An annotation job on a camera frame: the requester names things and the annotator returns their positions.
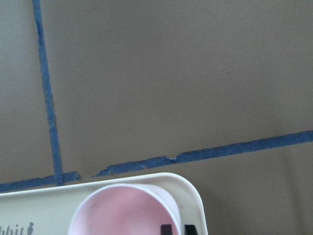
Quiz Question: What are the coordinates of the cream rabbit tray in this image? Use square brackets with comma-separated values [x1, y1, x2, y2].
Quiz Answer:
[0, 172, 208, 235]

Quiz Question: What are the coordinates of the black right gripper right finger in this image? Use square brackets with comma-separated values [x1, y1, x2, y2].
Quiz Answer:
[184, 224, 198, 235]

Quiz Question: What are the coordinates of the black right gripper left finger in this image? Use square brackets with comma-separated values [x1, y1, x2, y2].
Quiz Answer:
[160, 224, 172, 235]

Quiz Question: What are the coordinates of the pink cup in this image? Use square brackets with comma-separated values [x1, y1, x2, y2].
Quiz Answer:
[68, 184, 183, 235]

